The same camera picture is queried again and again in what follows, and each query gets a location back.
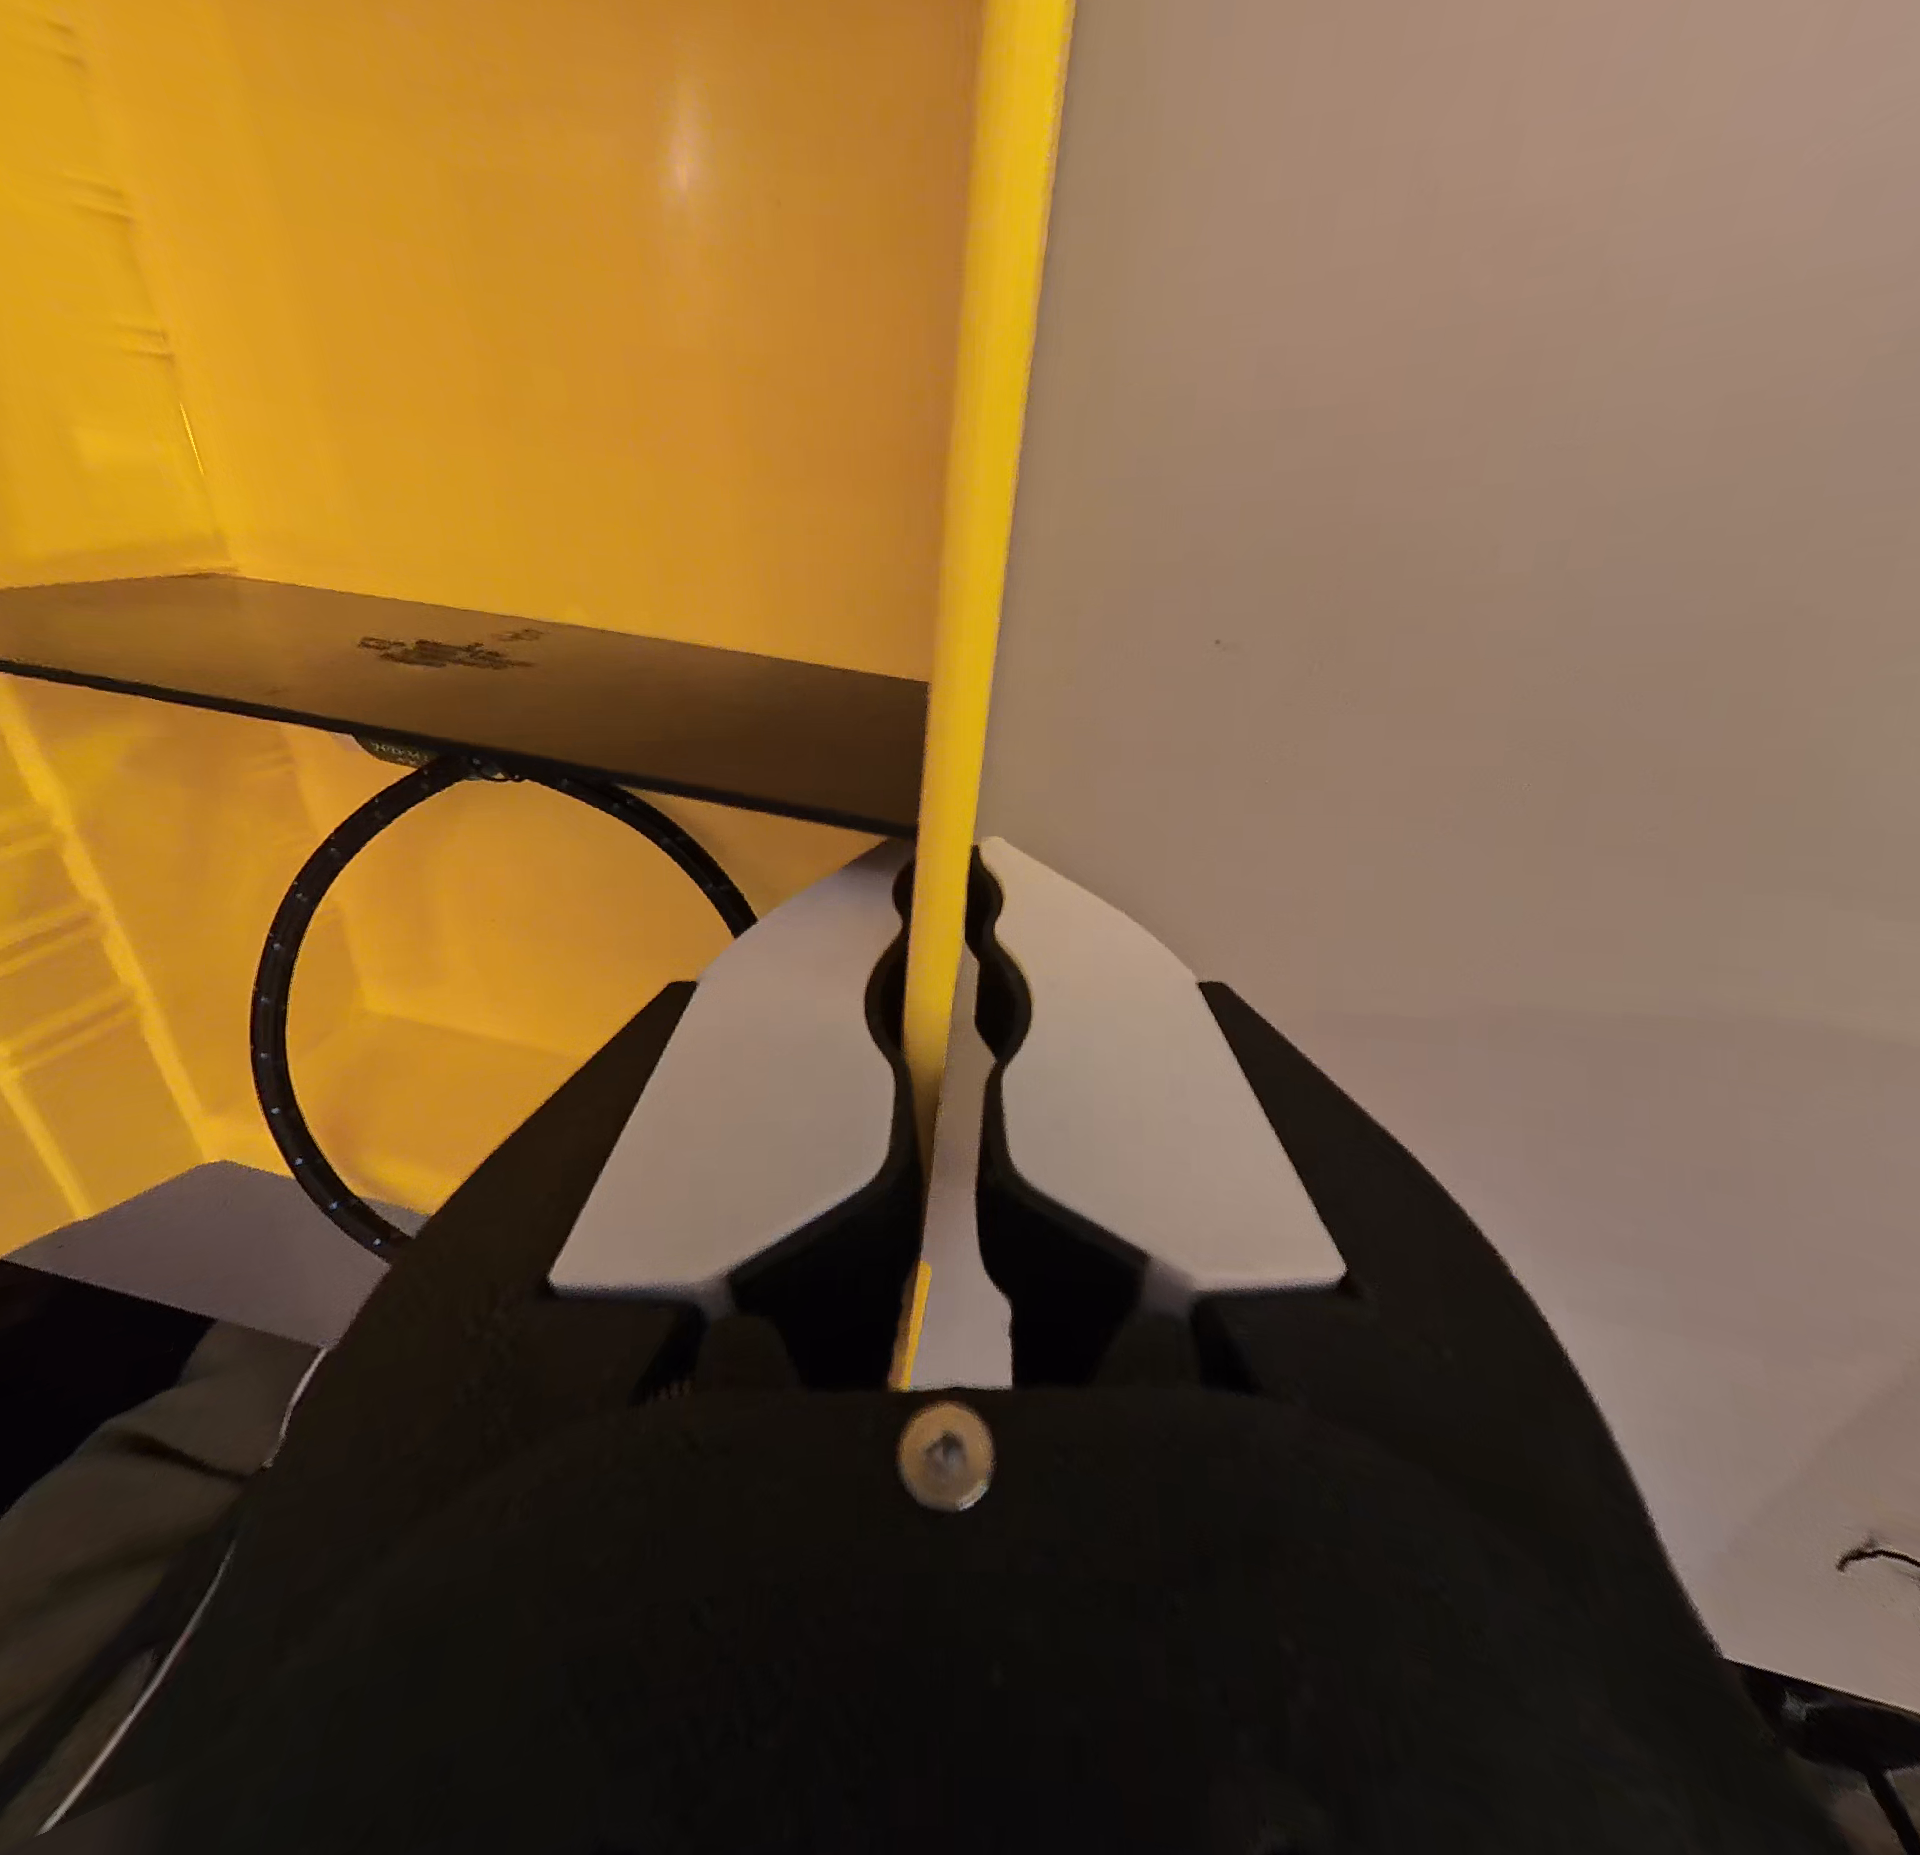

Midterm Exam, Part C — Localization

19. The black flat panel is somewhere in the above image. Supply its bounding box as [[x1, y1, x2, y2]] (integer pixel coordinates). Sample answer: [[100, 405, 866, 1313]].
[[0, 575, 931, 837]]

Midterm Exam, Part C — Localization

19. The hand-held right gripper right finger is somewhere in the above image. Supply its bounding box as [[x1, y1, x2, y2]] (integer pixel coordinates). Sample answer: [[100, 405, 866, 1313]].
[[965, 837, 1347, 1313]]

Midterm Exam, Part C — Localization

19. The yellow cable bin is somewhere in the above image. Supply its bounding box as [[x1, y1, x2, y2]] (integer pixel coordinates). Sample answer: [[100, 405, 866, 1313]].
[[0, 0, 1085, 1391]]

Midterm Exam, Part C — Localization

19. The black hdmi cable green plug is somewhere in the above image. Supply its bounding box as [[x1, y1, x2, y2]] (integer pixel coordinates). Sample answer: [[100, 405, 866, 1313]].
[[251, 751, 759, 1263]]

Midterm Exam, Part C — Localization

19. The person's dark clothing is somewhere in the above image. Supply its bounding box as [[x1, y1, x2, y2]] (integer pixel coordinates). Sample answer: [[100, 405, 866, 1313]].
[[0, 1255, 340, 1827]]

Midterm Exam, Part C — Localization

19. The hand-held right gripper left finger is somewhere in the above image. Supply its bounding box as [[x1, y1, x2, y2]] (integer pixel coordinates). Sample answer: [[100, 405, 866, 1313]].
[[546, 839, 920, 1309]]

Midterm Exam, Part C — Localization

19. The thin black cable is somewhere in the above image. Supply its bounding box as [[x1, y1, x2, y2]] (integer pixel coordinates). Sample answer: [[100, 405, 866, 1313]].
[[1731, 1659, 1920, 1855]]

